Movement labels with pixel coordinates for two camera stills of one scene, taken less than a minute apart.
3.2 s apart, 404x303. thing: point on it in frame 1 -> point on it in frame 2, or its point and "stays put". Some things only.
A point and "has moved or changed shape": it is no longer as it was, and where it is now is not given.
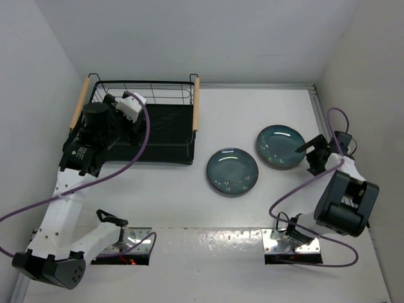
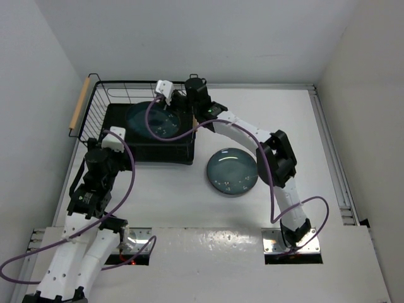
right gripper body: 315,165 -> 179,103
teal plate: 232,171 stays put
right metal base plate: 271,245 stays put
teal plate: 276,146 has moved or changed shape
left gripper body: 117,120 -> 118,162
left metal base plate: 132,236 stays put
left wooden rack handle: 80,106 stays put
